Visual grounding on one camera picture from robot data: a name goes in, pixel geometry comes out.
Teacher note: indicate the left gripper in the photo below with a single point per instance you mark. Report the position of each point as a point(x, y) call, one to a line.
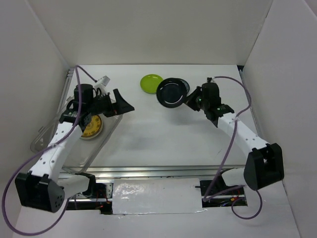
point(122, 106)

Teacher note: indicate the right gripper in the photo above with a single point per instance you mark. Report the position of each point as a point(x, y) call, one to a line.
point(190, 100)

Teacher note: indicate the black plate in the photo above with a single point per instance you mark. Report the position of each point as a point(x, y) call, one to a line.
point(171, 93)

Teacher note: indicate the yellow brown patterned plate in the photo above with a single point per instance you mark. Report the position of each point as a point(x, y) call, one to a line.
point(93, 129)

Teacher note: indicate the blue patterned plate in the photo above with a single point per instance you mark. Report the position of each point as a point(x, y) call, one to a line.
point(186, 85)
point(95, 137)

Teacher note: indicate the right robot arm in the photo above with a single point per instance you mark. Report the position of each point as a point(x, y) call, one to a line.
point(264, 164)

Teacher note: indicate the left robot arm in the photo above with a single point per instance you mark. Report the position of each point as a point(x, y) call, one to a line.
point(39, 187)

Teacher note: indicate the clear plastic bin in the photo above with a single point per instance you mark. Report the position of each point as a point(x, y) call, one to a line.
point(83, 152)

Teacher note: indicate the green plate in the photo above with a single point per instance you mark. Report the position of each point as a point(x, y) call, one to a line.
point(149, 83)

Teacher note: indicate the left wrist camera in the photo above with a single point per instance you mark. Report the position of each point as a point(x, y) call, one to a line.
point(101, 84)

